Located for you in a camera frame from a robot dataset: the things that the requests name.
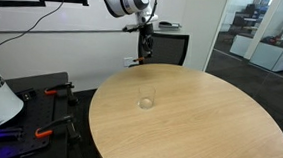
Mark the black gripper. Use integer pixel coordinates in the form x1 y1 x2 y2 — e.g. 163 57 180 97
137 21 156 60

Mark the clear drinking glass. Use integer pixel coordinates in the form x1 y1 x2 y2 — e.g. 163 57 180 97
136 84 157 112

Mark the black mesh office chair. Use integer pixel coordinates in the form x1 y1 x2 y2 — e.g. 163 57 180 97
128 29 191 72

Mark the black whiteboard eraser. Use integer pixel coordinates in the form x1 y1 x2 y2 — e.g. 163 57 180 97
157 20 183 30

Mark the black orange bar clamp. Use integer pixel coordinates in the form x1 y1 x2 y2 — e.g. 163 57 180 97
42 79 81 108
34 111 84 145

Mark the small white cabinet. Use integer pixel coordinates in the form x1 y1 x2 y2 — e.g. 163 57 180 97
228 33 255 59

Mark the large white cabinet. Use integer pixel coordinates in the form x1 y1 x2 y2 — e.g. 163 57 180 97
248 41 283 74

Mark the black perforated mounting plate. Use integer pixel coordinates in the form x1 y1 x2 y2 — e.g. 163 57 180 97
0 67 75 158

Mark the small black labelled connector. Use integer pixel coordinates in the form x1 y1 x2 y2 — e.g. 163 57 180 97
21 92 36 103

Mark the white wall outlet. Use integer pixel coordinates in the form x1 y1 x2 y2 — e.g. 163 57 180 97
122 56 135 68

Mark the wall whiteboard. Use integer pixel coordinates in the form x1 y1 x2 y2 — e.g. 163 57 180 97
0 0 192 47

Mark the white door frame pillar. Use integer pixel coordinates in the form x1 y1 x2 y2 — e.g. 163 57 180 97
242 0 283 63

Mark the thin black camera cable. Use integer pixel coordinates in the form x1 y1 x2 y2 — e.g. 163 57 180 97
0 0 76 61

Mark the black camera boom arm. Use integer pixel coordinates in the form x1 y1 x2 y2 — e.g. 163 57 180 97
0 0 90 22

